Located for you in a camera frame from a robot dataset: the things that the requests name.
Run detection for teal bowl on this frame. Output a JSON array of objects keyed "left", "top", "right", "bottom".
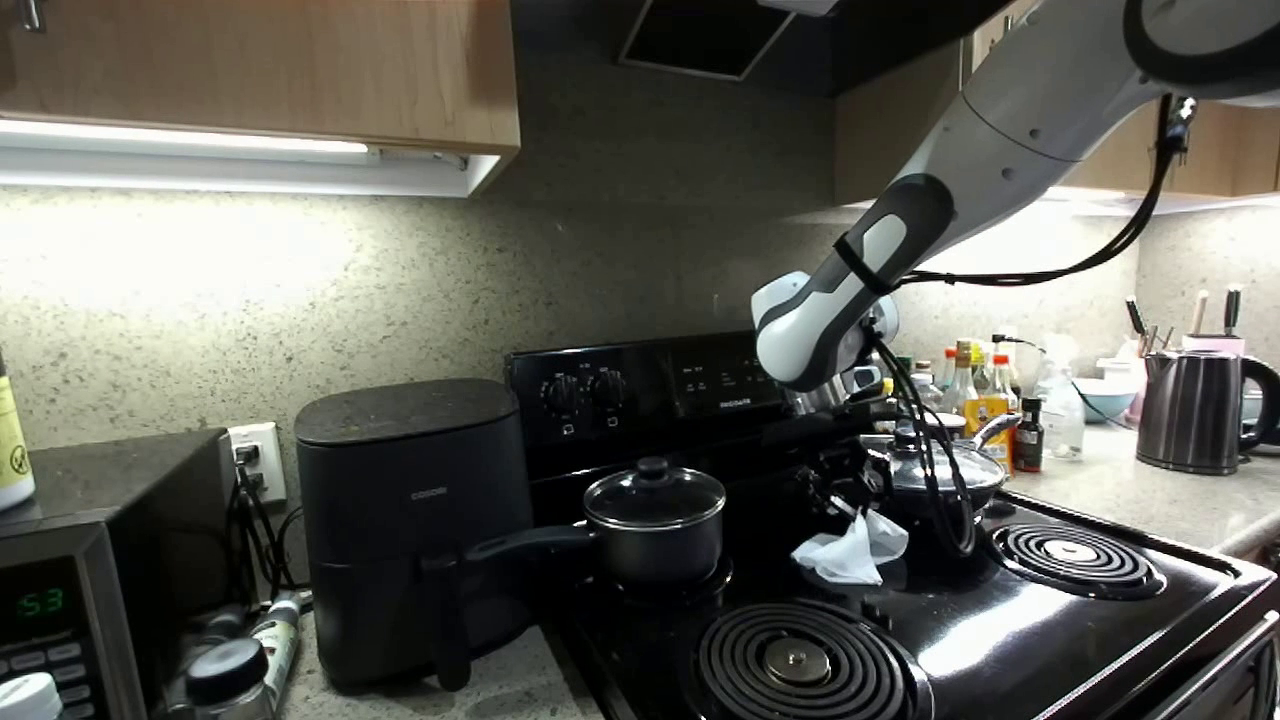
[{"left": 1072, "top": 373, "right": 1145, "bottom": 432}]

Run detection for black air fryer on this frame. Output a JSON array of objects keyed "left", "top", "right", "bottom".
[{"left": 293, "top": 377, "right": 534, "bottom": 700}]

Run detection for white wall power outlet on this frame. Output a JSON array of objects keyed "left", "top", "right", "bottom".
[{"left": 223, "top": 422, "right": 293, "bottom": 508}]

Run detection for translucent spray bottle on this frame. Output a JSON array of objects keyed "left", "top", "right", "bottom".
[{"left": 1036, "top": 333, "right": 1093, "bottom": 465}]

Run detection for black kettle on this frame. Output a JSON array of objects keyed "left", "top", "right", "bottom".
[{"left": 1234, "top": 354, "right": 1280, "bottom": 459}]

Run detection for black appliance power cords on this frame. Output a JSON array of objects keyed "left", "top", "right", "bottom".
[{"left": 221, "top": 443, "right": 312, "bottom": 610}]

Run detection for small glass saucepan lid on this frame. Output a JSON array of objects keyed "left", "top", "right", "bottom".
[{"left": 580, "top": 456, "right": 731, "bottom": 538}]

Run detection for white paper towel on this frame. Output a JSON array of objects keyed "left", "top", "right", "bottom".
[{"left": 793, "top": 503, "right": 917, "bottom": 594}]

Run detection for large glass pot lid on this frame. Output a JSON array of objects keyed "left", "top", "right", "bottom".
[{"left": 885, "top": 443, "right": 1010, "bottom": 503}]

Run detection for wooden wall cabinet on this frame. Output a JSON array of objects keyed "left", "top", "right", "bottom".
[
  {"left": 833, "top": 0, "right": 1280, "bottom": 205},
  {"left": 0, "top": 0, "right": 523, "bottom": 156}
]

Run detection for large black pot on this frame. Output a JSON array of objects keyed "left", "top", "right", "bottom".
[{"left": 864, "top": 412, "right": 1047, "bottom": 594}]

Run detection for small black saucepan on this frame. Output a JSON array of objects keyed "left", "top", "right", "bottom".
[{"left": 462, "top": 498, "right": 731, "bottom": 602}]

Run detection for yellow green label canister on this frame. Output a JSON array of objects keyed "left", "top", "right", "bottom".
[{"left": 0, "top": 355, "right": 40, "bottom": 517}]

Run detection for small silvery bottle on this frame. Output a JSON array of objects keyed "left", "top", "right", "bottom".
[{"left": 252, "top": 598, "right": 312, "bottom": 706}]

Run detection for black steel microwave oven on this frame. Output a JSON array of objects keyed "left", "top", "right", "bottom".
[{"left": 0, "top": 428, "right": 238, "bottom": 720}]

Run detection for black electric stove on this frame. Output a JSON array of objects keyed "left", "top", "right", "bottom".
[{"left": 502, "top": 316, "right": 1280, "bottom": 720}]

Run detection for dark steel utensil holder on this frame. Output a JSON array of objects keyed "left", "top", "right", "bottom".
[{"left": 1134, "top": 333, "right": 1252, "bottom": 482}]

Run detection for large coil burner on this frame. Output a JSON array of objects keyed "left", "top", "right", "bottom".
[{"left": 688, "top": 598, "right": 935, "bottom": 720}]

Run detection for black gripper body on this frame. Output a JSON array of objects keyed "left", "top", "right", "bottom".
[{"left": 826, "top": 394, "right": 924, "bottom": 474}]

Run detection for under cabinet light strip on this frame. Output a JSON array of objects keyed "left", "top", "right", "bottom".
[
  {"left": 0, "top": 115, "right": 509, "bottom": 205},
  {"left": 1036, "top": 184, "right": 1280, "bottom": 224}
]

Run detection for small dark bottle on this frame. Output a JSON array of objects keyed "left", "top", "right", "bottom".
[{"left": 1008, "top": 396, "right": 1047, "bottom": 476}]

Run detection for small coil burner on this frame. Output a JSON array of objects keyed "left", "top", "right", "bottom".
[{"left": 984, "top": 517, "right": 1173, "bottom": 604}]

